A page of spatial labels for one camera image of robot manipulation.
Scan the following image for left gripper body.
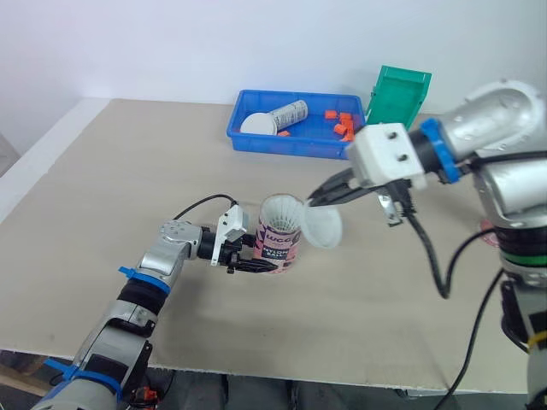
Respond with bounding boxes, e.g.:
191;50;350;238
219;233;255;276

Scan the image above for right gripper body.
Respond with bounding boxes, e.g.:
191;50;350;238
348;168;414;202

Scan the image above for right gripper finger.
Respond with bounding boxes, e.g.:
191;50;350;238
307;183;388;209
308;167;356;202

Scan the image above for pink black patterned tube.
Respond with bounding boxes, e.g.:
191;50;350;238
255;194;306;277

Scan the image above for white translucent lid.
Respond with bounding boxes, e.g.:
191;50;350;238
302;205;344;249
239;111;277;138

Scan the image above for white shuttlecock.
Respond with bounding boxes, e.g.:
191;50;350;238
261;196;303;232

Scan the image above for blue plastic tray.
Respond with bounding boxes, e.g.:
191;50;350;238
224;89;368;161

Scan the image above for grey patterned tube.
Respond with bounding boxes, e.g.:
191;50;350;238
267;99;309;130

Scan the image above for green plastic bin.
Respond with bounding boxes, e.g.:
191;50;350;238
364;64;433;132

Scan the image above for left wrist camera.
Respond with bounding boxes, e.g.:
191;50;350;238
210;204;250;269

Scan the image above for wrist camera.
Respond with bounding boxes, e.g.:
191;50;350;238
210;204;250;269
345;122;428;190

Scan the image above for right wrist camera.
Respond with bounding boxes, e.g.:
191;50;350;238
345;122;428;190

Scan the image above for black cable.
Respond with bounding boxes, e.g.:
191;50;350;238
172;194;238;221
401;151;547;410

